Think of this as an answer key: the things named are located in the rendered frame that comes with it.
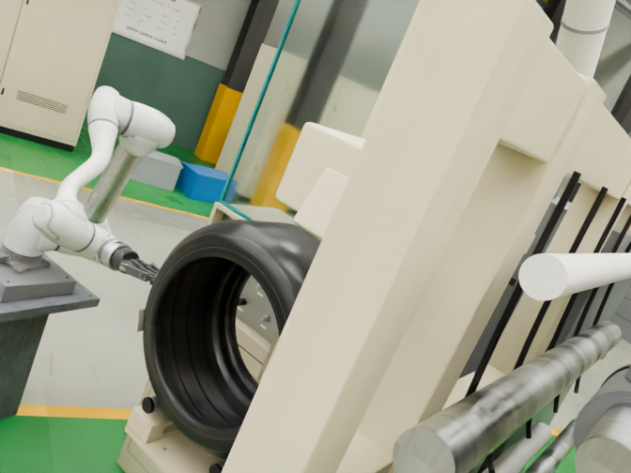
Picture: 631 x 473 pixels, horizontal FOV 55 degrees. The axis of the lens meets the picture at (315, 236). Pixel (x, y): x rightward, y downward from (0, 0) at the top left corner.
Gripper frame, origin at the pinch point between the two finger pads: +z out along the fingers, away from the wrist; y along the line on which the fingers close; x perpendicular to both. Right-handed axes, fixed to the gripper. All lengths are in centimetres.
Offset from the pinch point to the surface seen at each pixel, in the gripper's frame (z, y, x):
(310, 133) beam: 61, -36, -53
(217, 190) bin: -382, 422, 48
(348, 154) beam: 70, -36, -51
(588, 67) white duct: 77, 60, -92
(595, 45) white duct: 78, 56, -97
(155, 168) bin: -421, 353, 38
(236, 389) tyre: 23.7, 15.2, 25.2
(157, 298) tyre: 12.0, -13.0, -0.7
